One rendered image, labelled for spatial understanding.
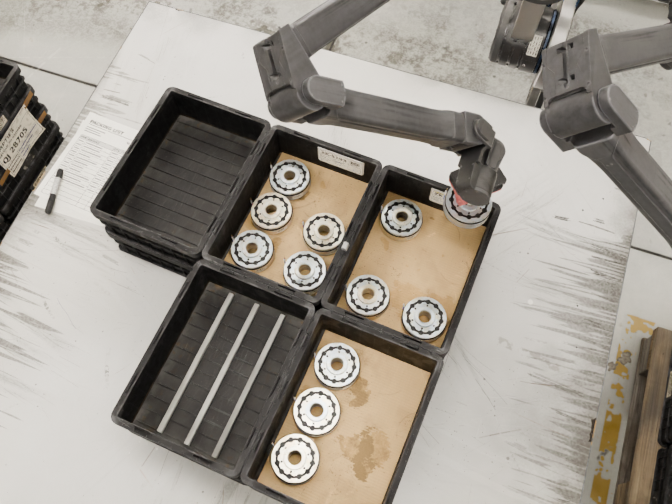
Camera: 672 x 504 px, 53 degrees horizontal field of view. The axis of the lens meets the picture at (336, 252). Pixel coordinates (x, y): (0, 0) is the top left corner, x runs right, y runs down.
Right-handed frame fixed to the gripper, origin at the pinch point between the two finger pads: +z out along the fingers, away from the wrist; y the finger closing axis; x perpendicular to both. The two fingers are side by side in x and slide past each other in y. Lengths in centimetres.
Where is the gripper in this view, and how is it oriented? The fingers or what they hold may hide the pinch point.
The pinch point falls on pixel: (469, 197)
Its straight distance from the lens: 147.9
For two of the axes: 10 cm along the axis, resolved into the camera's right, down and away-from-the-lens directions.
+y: 9.1, -3.7, 1.9
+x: -4.1, -8.4, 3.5
